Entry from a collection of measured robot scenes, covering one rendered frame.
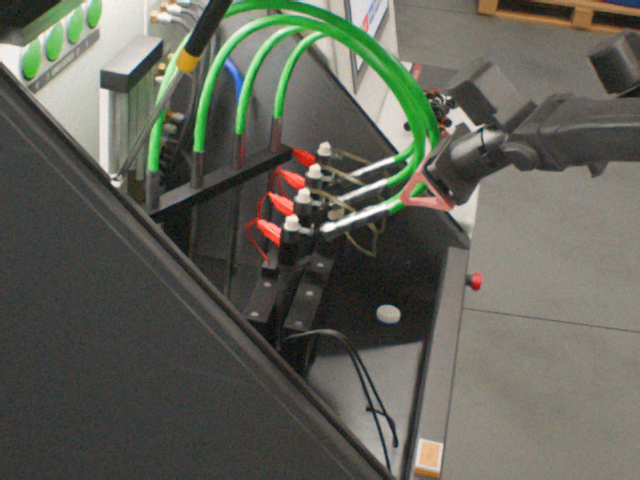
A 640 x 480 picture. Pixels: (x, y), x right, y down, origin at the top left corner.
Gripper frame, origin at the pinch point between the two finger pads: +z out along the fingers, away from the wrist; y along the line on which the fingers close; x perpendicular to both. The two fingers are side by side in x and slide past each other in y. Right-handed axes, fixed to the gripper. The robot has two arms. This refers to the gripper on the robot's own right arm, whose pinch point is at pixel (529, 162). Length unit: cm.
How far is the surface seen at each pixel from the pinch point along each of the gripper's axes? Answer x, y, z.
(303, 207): 12.6, 11.0, 27.6
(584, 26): -449, -41, 129
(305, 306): 17.6, -1.2, 33.3
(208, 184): 14.1, 20.8, 38.9
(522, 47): -396, -28, 147
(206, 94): 16.0, 31.8, 28.6
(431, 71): -81, 11, 46
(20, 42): 52, 45, 17
